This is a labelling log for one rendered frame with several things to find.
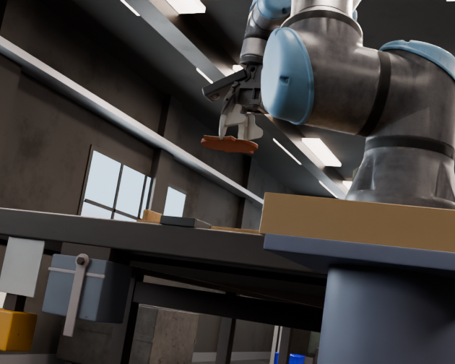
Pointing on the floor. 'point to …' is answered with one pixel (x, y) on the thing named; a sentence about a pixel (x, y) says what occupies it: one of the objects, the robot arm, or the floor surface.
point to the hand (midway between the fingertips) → (230, 143)
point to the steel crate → (144, 332)
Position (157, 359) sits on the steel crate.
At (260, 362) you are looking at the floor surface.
